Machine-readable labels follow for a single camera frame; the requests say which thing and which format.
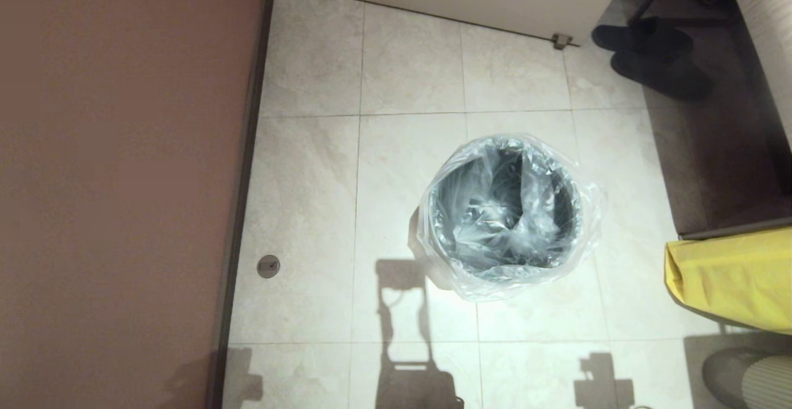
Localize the light wooden cabinet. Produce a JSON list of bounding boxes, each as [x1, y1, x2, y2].
[[721, 0, 792, 150]]

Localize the grey metal trash bin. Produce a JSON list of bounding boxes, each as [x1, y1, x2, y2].
[[428, 138, 585, 281]]

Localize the yellow bag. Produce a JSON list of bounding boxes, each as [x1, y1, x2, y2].
[[665, 226, 792, 336]]

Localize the clear plastic trash bag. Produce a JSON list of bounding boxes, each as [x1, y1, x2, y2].
[[415, 133, 605, 303]]

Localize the black slipper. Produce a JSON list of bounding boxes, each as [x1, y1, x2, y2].
[[610, 48, 715, 102], [591, 16, 694, 54]]

